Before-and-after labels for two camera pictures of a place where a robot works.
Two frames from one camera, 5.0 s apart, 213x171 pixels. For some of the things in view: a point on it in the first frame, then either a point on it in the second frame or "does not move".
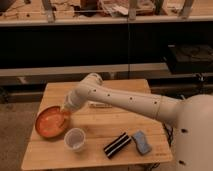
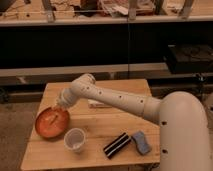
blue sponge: (142, 143) does not move
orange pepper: (66, 112) → (51, 120)
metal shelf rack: (58, 40) does not move
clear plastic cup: (74, 139) does not move
